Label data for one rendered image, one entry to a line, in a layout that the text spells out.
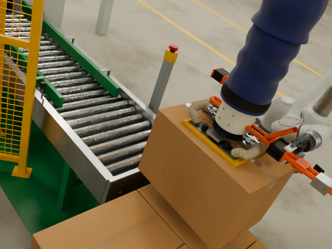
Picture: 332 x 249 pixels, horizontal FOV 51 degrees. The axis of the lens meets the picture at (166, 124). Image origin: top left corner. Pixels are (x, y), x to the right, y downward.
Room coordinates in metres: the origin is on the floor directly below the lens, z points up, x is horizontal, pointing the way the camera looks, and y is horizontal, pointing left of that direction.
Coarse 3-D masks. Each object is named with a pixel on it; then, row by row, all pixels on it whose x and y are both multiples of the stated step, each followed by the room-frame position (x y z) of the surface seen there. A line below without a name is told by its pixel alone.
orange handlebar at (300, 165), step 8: (216, 96) 1.53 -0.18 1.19; (216, 104) 1.47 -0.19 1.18; (248, 128) 1.36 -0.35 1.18; (256, 128) 1.38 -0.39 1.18; (256, 136) 1.33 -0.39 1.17; (288, 160) 1.23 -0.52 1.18; (296, 160) 1.25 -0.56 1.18; (304, 160) 1.25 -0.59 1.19; (296, 168) 1.21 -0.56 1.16; (304, 168) 1.19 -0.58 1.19; (312, 168) 1.22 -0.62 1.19; (312, 176) 1.17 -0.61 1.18; (328, 192) 1.12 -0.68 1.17
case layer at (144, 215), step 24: (144, 192) 1.42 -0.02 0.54; (96, 216) 1.15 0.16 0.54; (120, 216) 1.20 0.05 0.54; (144, 216) 1.26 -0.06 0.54; (168, 216) 1.31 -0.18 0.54; (48, 240) 0.94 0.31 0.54; (72, 240) 0.98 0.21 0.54; (96, 240) 1.02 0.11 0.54; (120, 240) 1.07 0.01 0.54; (144, 240) 1.12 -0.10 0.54; (168, 240) 1.17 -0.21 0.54; (192, 240) 1.22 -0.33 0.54; (240, 240) 1.33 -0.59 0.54
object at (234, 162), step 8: (184, 120) 1.42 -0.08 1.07; (192, 128) 1.38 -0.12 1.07; (200, 128) 1.39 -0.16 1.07; (208, 128) 1.42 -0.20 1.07; (200, 136) 1.35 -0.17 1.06; (208, 136) 1.35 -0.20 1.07; (208, 144) 1.31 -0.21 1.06; (216, 144) 1.32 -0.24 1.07; (224, 144) 1.32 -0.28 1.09; (216, 152) 1.28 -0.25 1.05; (224, 152) 1.28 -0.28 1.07; (232, 160) 1.25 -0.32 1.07; (240, 160) 1.27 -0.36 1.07
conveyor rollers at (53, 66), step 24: (24, 24) 2.90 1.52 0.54; (24, 48) 2.48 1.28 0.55; (48, 48) 2.64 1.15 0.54; (24, 72) 2.14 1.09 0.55; (48, 72) 2.28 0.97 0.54; (72, 72) 2.44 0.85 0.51; (72, 96) 2.06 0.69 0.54; (96, 96) 2.23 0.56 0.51; (120, 96) 2.30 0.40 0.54; (72, 120) 1.80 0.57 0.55; (96, 120) 1.92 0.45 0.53; (120, 120) 1.99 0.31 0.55; (120, 144) 1.76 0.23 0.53; (144, 144) 1.83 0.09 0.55; (120, 168) 1.55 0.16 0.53
